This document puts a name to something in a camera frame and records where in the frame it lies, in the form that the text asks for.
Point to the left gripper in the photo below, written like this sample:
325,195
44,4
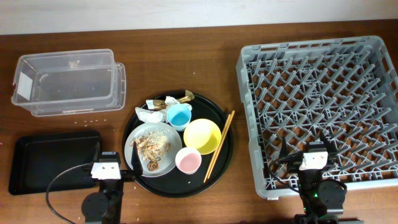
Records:
137,168

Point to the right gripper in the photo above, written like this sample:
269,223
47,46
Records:
294,164

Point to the gold snack wrapper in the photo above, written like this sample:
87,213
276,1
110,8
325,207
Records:
160,104

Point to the pink cup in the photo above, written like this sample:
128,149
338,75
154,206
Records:
188,160

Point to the blue cup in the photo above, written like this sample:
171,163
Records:
179,116

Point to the white tissue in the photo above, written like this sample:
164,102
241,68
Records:
148,116
170,101

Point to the wooden chopstick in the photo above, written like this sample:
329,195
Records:
233,112
214,156

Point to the yellow bowl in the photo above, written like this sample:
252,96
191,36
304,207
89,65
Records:
202,134

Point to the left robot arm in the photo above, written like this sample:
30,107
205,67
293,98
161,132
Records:
105,205

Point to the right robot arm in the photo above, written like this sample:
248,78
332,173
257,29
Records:
322,198

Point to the grey dishwasher rack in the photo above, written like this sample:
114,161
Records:
345,89

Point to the clear plastic waste bin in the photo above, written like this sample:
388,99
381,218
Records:
71,82

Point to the food scraps on plate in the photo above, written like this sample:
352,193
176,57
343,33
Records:
152,147

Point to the grey plate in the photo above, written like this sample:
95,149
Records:
168,162

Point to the round black serving tray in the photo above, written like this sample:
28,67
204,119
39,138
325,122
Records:
176,184

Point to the black rectangular tray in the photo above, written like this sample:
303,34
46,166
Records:
39,159

